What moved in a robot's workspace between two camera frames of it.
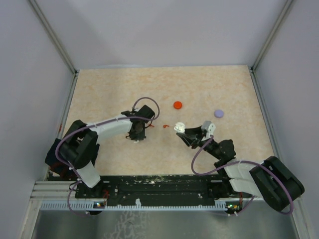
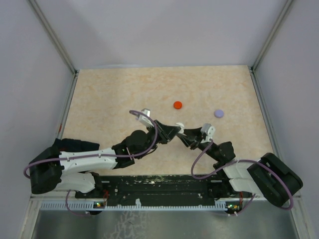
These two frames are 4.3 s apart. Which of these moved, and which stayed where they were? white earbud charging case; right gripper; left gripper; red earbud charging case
Moved: left gripper
Stayed: white earbud charging case; right gripper; red earbud charging case
